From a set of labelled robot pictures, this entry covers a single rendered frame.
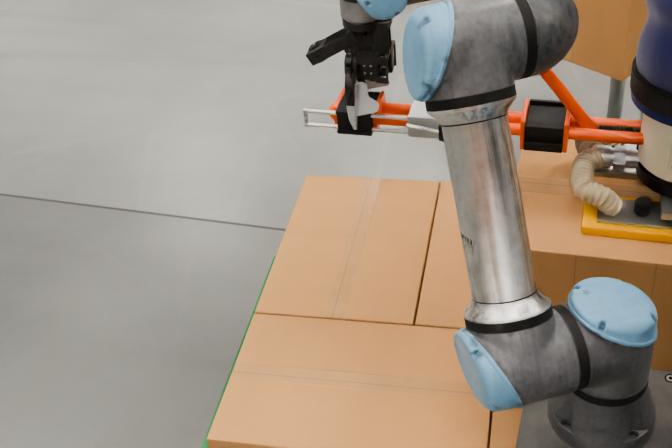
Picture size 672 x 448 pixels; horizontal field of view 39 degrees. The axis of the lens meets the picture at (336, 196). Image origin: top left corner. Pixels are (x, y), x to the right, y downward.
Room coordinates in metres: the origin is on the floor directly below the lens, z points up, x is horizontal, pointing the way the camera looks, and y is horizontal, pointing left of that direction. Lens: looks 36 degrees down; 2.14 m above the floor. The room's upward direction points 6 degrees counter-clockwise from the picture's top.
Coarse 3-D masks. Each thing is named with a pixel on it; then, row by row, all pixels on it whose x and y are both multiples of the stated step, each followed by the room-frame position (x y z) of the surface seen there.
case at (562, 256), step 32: (544, 160) 1.53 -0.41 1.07; (544, 192) 1.43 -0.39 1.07; (640, 192) 1.40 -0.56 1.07; (544, 224) 1.33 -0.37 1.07; (576, 224) 1.32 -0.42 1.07; (544, 256) 1.26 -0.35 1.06; (576, 256) 1.24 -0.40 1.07; (608, 256) 1.23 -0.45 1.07; (640, 256) 1.22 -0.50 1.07; (544, 288) 1.26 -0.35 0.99; (640, 288) 1.21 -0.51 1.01
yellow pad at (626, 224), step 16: (592, 208) 1.34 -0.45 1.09; (624, 208) 1.33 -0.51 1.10; (640, 208) 1.30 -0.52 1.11; (656, 208) 1.32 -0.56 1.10; (592, 224) 1.30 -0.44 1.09; (608, 224) 1.29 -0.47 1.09; (624, 224) 1.28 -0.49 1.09; (640, 224) 1.28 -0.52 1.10; (656, 224) 1.27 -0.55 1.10; (656, 240) 1.25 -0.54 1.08
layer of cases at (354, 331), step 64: (320, 192) 2.24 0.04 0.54; (384, 192) 2.21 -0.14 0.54; (448, 192) 2.18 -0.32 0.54; (320, 256) 1.95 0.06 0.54; (384, 256) 1.92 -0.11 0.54; (448, 256) 1.90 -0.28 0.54; (256, 320) 1.73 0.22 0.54; (320, 320) 1.70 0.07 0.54; (384, 320) 1.68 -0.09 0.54; (448, 320) 1.66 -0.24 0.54; (256, 384) 1.52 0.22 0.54; (320, 384) 1.50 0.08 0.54; (384, 384) 1.48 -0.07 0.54; (448, 384) 1.46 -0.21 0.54
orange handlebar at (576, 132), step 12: (384, 108) 1.56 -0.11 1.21; (396, 108) 1.55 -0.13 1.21; (408, 108) 1.55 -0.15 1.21; (372, 120) 1.53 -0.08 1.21; (384, 120) 1.52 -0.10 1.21; (396, 120) 1.51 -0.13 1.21; (516, 120) 1.48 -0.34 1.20; (600, 120) 1.44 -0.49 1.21; (612, 120) 1.43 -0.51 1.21; (624, 120) 1.43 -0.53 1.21; (636, 120) 1.43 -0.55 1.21; (516, 132) 1.44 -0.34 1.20; (576, 132) 1.41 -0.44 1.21; (588, 132) 1.41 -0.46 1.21; (600, 132) 1.40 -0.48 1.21; (612, 132) 1.40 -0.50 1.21; (624, 132) 1.39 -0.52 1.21; (636, 132) 1.39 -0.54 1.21; (636, 144) 1.38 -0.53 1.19
